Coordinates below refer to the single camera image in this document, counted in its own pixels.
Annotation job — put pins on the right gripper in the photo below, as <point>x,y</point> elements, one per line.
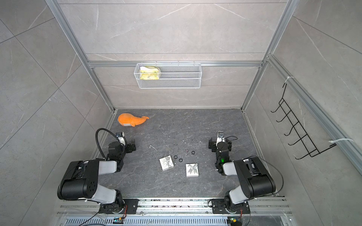
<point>212,146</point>

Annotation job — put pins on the yellow sponge in basket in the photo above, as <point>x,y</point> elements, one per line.
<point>149,73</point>

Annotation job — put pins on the white zip tie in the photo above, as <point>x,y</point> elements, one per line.
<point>340,139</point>

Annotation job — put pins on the white wire wall basket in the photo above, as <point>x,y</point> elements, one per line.
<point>173,76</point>

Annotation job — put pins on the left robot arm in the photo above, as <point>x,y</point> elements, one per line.
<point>80,181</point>

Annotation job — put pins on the orange plush whale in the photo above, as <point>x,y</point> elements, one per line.
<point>128,120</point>

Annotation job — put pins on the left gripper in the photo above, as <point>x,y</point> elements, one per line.
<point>128,147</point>

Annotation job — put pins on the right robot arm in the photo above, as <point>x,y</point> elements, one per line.
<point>254,179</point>

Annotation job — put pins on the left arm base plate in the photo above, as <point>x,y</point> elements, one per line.
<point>126,205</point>

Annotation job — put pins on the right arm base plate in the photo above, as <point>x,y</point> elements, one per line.
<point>221,206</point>

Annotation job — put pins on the black wall hook rack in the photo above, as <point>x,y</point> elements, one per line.
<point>297,128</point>

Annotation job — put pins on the white gift box with bow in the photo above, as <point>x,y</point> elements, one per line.
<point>166,163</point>

